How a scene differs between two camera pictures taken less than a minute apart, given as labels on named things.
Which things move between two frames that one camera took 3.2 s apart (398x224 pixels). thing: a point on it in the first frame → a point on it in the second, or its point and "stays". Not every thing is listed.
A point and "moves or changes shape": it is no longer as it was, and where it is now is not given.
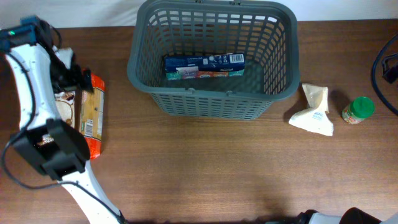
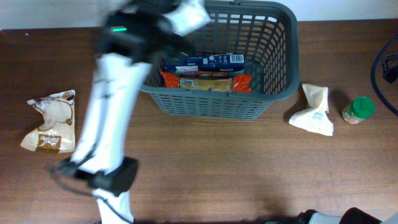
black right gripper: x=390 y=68 stays
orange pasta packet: x=91 y=115 moves or changes shape
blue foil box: x=204 y=66 stays
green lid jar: x=360 y=109 stays
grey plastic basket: x=265 y=31 stays
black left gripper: x=76 y=79 → x=175 y=45
